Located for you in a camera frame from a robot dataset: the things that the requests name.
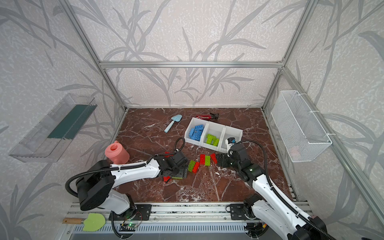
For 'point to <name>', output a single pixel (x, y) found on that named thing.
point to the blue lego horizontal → (200, 127)
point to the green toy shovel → (94, 222)
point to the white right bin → (229, 132)
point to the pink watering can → (115, 151)
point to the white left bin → (194, 122)
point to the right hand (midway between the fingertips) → (221, 150)
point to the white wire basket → (301, 133)
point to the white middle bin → (217, 130)
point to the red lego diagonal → (213, 157)
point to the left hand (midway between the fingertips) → (183, 167)
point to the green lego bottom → (177, 177)
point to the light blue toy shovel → (177, 118)
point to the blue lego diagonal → (191, 132)
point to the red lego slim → (196, 167)
